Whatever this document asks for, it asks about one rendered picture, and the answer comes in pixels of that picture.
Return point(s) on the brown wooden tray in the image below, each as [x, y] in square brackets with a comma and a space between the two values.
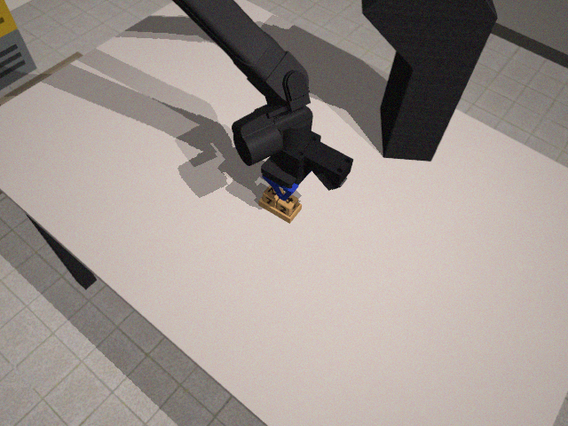
[278, 213]

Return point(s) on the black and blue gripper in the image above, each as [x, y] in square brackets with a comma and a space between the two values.
[276, 178]

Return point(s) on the brown cube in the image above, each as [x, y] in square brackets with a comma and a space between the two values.
[270, 197]
[288, 206]

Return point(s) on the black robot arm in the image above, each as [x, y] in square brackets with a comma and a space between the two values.
[285, 121]

